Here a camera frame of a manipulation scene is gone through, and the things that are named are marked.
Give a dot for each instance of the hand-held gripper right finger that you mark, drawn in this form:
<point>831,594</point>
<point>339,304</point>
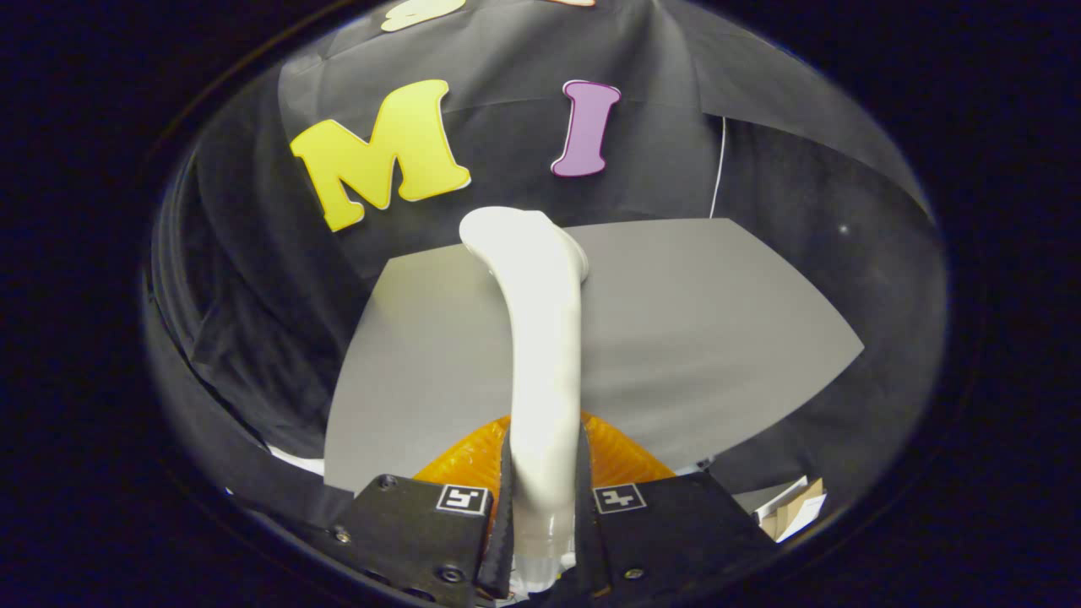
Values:
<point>587,523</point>

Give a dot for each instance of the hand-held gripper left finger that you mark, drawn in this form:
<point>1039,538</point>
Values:
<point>504,523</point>

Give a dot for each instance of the white garment steamer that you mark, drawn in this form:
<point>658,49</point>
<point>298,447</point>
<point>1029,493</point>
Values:
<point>545,355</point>

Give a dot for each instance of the white shirt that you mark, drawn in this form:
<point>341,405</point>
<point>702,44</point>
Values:
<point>296,460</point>

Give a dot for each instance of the cardboard and paper scraps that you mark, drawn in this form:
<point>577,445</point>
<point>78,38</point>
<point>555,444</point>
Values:
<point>794,511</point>

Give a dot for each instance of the grey cabinet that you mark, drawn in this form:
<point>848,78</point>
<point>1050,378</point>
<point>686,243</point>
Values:
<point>692,321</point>

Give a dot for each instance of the black backdrop cloth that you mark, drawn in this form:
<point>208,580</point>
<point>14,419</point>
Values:
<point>524,135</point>

